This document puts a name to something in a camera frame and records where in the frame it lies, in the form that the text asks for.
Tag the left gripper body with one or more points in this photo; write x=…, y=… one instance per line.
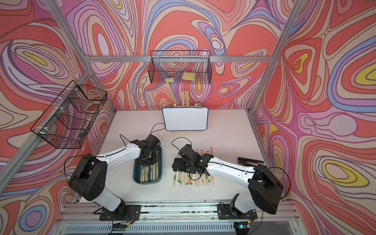
x=151, y=159

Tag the metal binder clip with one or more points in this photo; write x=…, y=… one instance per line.
x=198, y=105

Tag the black stapler tool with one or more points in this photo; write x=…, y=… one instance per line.
x=249, y=162

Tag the yellow note small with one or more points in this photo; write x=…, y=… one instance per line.
x=169, y=80

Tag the yellow note large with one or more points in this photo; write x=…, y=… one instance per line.
x=189, y=76

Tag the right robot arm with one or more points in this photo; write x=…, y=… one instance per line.
x=264, y=188

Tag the black wire basket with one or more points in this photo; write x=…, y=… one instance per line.
x=69, y=118
x=173, y=63

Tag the twin panda chopstick pack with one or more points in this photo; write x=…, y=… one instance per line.
x=183, y=179

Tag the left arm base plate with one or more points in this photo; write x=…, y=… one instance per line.
x=122, y=213

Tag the white board blue frame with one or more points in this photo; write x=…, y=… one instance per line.
x=185, y=118

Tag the black wire basket left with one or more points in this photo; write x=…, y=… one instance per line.
x=69, y=118

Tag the teal storage box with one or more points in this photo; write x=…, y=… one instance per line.
x=149, y=174

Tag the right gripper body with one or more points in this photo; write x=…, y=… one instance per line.
x=183, y=166

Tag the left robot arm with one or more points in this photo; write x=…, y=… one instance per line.
x=89, y=177

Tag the red green chopstick pack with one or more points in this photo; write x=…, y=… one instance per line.
x=202, y=175

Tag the wooden easel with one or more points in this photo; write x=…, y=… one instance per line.
x=185, y=100

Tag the plain green text pack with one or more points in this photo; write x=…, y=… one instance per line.
x=179, y=178

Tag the slim panda chopstick pack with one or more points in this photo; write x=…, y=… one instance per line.
x=174, y=179

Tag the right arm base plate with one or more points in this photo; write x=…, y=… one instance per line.
x=226, y=212

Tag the black wire basket back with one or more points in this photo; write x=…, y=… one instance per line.
x=173, y=63

